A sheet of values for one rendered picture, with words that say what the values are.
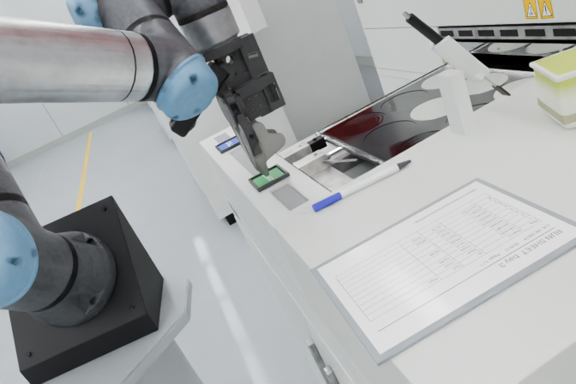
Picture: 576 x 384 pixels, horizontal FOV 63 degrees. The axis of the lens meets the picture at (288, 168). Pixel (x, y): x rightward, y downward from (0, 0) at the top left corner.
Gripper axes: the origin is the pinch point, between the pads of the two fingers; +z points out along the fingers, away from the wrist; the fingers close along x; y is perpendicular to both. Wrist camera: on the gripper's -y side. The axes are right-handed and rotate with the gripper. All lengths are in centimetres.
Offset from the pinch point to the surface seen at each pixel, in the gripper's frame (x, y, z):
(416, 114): 7.7, 33.6, 8.1
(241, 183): 4.3, -3.0, 2.1
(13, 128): 796, -210, 43
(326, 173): 8.3, 12.5, 10.1
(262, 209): -8.6, -3.4, 2.1
